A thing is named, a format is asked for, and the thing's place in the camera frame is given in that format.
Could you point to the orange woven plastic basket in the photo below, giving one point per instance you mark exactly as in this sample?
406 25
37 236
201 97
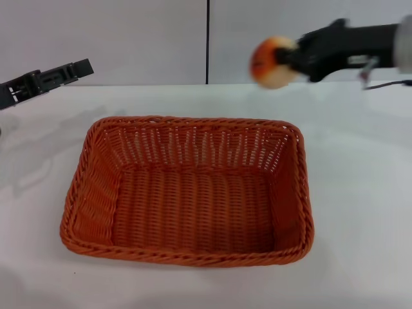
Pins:
193 206

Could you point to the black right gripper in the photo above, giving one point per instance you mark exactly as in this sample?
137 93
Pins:
347 48

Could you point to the orange and cream peach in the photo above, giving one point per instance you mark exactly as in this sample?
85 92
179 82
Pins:
267 64

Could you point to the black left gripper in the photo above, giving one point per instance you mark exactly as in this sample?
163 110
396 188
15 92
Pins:
22 88

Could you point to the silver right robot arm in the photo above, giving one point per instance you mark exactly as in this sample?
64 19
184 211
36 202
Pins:
405 42

